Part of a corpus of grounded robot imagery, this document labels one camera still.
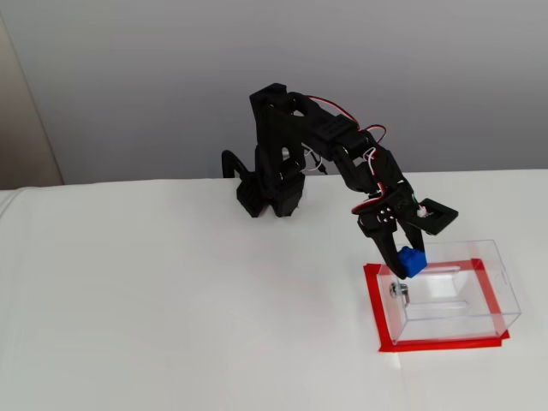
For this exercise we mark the red tape frame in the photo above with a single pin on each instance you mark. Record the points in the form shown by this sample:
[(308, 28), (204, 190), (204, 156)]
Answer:
[(445, 344)]

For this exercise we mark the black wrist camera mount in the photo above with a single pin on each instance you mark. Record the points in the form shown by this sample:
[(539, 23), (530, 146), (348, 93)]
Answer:
[(445, 212)]

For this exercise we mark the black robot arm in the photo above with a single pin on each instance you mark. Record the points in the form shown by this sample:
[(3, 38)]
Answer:
[(274, 141)]

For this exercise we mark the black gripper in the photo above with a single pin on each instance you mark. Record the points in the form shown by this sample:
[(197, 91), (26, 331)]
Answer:
[(397, 212)]

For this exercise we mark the black table clamp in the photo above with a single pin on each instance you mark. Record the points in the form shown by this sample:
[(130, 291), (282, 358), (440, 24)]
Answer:
[(227, 160)]

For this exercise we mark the silver cam lock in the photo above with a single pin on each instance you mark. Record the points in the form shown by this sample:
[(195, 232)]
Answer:
[(396, 290)]

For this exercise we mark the blue lego brick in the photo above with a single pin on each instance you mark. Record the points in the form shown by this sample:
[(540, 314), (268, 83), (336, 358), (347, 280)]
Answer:
[(413, 263)]

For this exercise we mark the transparent plastic box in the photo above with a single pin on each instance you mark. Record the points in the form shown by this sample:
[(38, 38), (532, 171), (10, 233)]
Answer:
[(471, 295)]

